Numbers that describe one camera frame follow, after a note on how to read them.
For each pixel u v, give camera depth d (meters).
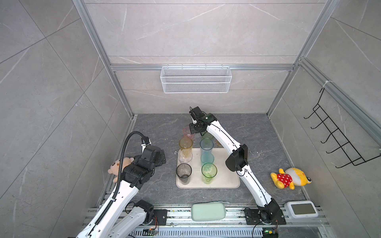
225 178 0.86
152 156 0.54
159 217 0.73
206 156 0.88
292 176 0.81
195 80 1.00
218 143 0.70
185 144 0.94
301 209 0.73
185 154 0.93
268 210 0.63
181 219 0.74
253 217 0.73
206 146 0.90
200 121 0.72
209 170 0.73
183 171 0.84
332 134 0.69
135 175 0.48
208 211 0.73
